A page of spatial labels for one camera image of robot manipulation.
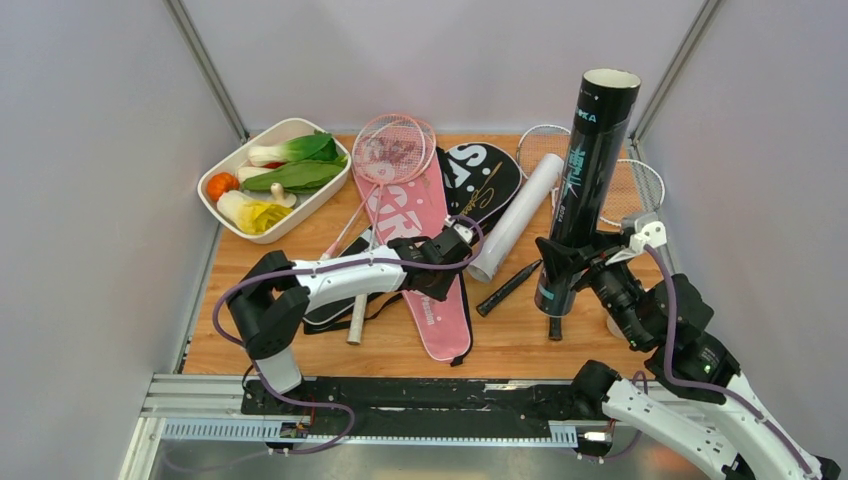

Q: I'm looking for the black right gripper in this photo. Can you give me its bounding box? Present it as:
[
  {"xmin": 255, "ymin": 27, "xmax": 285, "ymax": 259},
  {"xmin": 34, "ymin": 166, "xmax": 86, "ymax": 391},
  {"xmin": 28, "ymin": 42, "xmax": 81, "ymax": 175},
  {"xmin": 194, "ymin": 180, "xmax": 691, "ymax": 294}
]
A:
[{"xmin": 533, "ymin": 225, "xmax": 648, "ymax": 349}]

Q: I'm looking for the white shuttlecock tube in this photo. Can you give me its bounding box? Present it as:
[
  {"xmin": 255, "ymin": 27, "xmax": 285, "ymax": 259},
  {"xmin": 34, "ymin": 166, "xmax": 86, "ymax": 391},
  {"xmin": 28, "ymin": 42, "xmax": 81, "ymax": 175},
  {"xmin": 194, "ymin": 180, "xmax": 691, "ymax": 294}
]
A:
[{"xmin": 467, "ymin": 153, "xmax": 564, "ymax": 283}]

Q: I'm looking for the pink badminton racket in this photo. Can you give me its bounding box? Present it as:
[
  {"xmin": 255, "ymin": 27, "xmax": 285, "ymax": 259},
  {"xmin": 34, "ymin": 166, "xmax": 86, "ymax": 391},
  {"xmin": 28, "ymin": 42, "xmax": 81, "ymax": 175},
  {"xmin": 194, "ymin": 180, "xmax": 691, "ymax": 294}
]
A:
[
  {"xmin": 321, "ymin": 115, "xmax": 439, "ymax": 261},
  {"xmin": 344, "ymin": 114, "xmax": 429, "ymax": 348}
]

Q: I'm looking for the black shuttlecock tube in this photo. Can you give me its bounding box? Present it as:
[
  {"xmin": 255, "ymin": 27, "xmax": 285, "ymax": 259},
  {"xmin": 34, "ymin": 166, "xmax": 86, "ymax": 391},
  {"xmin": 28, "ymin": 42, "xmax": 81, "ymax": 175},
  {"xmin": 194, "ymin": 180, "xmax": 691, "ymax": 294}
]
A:
[{"xmin": 535, "ymin": 68, "xmax": 641, "ymax": 317}]

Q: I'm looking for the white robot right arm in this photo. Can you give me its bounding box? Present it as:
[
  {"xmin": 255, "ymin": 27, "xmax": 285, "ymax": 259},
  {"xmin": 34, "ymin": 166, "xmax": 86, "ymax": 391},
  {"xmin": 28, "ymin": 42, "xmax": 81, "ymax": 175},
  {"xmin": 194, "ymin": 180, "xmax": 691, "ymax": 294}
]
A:
[{"xmin": 536, "ymin": 221, "xmax": 842, "ymax": 479}]

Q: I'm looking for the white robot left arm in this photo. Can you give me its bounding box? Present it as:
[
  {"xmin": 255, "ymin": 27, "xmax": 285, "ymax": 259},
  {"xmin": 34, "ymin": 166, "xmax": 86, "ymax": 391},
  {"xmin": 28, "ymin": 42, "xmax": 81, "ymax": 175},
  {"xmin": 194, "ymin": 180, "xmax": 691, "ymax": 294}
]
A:
[{"xmin": 214, "ymin": 215, "xmax": 483, "ymax": 415}]

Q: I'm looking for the pink racket cover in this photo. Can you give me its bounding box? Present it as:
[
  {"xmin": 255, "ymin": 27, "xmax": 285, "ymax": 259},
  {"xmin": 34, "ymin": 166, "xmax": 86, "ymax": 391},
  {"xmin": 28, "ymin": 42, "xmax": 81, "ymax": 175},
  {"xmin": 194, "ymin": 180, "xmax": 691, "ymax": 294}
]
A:
[{"xmin": 354, "ymin": 157, "xmax": 471, "ymax": 363}]

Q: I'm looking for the black racket cover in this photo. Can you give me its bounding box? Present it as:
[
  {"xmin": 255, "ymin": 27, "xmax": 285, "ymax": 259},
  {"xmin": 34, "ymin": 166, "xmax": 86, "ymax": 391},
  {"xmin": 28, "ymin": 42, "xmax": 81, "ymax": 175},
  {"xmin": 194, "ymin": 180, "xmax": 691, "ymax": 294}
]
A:
[{"xmin": 303, "ymin": 142, "xmax": 523, "ymax": 335}]

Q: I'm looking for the white tube cap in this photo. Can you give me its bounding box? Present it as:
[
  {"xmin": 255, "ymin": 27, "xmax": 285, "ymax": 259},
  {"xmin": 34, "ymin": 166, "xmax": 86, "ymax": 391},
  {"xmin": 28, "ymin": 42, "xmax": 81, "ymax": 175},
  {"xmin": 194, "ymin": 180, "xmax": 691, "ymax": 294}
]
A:
[{"xmin": 606, "ymin": 316, "xmax": 625, "ymax": 339}]

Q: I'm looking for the white racket right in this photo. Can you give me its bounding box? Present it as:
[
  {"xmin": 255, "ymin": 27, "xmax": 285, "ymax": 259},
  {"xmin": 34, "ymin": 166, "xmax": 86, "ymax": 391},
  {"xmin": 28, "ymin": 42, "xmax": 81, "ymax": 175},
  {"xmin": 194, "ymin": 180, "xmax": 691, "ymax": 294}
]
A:
[{"xmin": 547, "ymin": 159, "xmax": 665, "ymax": 342}]

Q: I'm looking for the white racket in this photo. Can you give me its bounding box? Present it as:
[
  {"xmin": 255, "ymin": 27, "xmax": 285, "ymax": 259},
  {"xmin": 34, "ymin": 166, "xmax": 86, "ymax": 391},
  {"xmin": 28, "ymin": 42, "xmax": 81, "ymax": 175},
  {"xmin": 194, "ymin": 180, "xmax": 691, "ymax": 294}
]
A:
[
  {"xmin": 547, "ymin": 159, "xmax": 665, "ymax": 342},
  {"xmin": 508, "ymin": 124, "xmax": 571, "ymax": 206}
]

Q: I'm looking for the white racket left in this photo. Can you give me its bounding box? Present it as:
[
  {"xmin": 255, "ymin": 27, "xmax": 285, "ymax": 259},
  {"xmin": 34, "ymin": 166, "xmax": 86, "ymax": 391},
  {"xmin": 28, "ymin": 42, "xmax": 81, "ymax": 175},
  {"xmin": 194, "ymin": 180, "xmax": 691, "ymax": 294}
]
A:
[{"xmin": 508, "ymin": 124, "xmax": 571, "ymax": 206}]

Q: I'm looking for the green leafy vegetable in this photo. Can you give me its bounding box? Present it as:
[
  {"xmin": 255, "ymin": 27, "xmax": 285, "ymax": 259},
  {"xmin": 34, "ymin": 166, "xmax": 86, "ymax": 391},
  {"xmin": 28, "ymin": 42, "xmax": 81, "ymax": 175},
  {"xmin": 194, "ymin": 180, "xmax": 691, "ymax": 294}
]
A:
[{"xmin": 240, "ymin": 156, "xmax": 347, "ymax": 193}]

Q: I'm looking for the green bok choy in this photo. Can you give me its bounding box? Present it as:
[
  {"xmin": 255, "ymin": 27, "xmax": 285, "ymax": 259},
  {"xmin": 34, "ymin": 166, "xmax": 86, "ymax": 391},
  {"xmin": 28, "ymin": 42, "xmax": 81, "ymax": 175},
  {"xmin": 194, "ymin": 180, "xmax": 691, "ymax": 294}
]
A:
[{"xmin": 247, "ymin": 132, "xmax": 337, "ymax": 166}]

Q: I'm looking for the beige mushroom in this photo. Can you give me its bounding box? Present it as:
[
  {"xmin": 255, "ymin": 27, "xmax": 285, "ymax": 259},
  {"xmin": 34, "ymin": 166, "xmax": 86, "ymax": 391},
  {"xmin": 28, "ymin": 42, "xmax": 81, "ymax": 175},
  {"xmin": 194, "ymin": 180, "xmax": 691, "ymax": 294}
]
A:
[{"xmin": 270, "ymin": 183, "xmax": 298, "ymax": 209}]

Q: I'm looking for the yellow napa cabbage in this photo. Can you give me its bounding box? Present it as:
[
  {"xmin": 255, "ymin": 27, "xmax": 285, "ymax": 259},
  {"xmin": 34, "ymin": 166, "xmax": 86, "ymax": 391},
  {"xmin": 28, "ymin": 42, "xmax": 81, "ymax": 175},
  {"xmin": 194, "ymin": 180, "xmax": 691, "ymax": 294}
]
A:
[{"xmin": 216, "ymin": 190, "xmax": 293, "ymax": 235}]

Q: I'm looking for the white rectangular tray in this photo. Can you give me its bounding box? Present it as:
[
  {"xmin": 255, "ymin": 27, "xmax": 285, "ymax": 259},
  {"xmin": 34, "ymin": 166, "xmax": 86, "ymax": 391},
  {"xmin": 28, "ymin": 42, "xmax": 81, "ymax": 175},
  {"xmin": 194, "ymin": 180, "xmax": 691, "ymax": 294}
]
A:
[{"xmin": 197, "ymin": 117, "xmax": 352, "ymax": 244}]

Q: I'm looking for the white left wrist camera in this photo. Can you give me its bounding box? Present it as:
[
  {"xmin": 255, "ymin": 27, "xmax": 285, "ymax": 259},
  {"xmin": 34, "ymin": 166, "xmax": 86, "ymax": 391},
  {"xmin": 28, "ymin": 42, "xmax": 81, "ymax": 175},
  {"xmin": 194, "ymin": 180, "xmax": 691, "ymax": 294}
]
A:
[{"xmin": 444, "ymin": 217, "xmax": 475, "ymax": 245}]

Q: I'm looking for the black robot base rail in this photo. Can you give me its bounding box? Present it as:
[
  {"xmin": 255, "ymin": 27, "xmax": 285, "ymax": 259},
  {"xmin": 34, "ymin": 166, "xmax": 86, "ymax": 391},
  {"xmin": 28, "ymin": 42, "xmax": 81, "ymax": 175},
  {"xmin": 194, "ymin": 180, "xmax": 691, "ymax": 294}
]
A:
[{"xmin": 240, "ymin": 377, "xmax": 610, "ymax": 439}]

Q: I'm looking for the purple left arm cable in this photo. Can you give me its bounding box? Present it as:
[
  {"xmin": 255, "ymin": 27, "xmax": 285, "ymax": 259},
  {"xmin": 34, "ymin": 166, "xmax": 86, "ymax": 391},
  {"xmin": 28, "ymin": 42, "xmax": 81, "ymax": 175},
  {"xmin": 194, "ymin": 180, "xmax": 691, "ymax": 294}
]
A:
[{"xmin": 211, "ymin": 214, "xmax": 486, "ymax": 458}]

